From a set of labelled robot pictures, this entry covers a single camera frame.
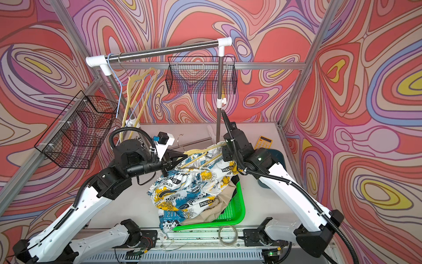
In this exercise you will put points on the black wire basket left wall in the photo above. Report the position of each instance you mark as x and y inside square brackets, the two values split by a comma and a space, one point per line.
[80, 133]

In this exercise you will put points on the yellow calculator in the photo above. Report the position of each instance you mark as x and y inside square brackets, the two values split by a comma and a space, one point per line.
[263, 142]

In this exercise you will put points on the printed white blue yellow shorts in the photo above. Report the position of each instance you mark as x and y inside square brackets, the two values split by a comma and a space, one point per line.
[185, 193]

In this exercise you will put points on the dark teal clothespin bin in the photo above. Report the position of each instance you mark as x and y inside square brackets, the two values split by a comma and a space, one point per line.
[278, 158]

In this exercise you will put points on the green plastic basket tray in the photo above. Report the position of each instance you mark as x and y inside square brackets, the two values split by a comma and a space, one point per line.
[233, 214]

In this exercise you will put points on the yellow hanger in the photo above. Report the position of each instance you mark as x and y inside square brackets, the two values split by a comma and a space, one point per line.
[202, 158]
[138, 90]

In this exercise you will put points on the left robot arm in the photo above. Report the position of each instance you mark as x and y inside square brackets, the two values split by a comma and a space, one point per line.
[135, 154]

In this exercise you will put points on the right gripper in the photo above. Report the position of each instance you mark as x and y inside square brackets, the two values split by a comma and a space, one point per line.
[227, 157]

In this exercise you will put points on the beige shorts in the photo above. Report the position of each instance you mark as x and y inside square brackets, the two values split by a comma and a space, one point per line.
[216, 209]

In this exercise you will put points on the clear tape roll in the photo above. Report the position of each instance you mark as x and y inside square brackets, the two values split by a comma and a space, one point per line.
[227, 235]

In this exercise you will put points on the yellow hanger front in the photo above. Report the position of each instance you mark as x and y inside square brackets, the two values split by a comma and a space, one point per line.
[202, 158]

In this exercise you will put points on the light blue wire hanger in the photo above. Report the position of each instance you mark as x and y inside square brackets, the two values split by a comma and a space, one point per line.
[117, 86]

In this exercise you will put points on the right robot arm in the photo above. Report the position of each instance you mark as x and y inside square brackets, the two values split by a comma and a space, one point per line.
[316, 224]

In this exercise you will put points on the black wire basket back wall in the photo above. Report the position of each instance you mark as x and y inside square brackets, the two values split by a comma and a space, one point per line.
[195, 74]

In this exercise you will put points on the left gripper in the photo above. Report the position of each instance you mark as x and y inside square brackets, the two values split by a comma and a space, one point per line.
[166, 162]

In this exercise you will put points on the clothes rack with steel bar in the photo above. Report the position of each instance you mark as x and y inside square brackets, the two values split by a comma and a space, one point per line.
[102, 61]

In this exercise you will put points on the black wire basket wall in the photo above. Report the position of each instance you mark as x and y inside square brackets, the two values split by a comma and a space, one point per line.
[195, 74]
[80, 133]

